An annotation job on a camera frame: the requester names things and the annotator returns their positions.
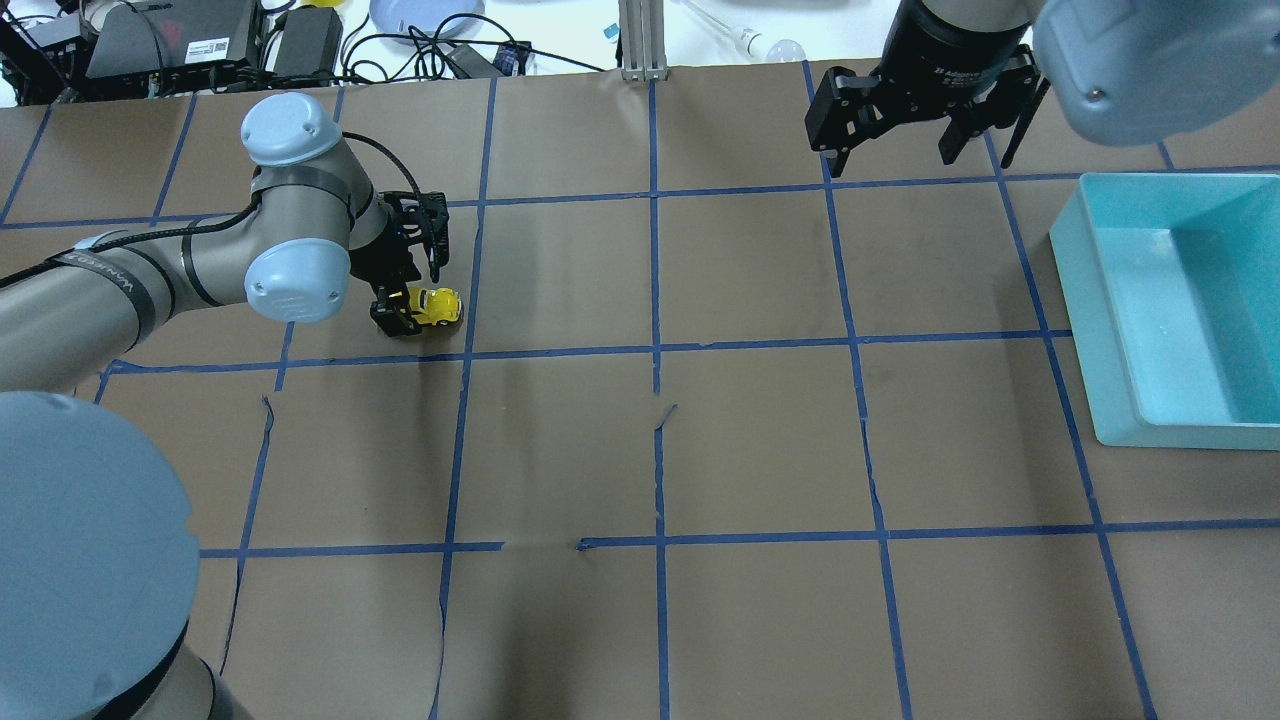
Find yellow toy beetle car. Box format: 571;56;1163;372
407;286;465;327

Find black power adapter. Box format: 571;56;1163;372
445;41;532;79

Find blue plate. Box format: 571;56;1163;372
367;0;485;38

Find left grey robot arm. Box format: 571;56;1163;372
3;91;460;719

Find aluminium frame post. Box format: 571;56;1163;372
616;0;669;82

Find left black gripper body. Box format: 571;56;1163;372
349;191;433;291

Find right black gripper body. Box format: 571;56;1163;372
879;1;1034;120

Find teal plastic bin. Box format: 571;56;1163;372
1050;173;1279;451

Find clear light bulb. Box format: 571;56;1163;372
731;26;806;63

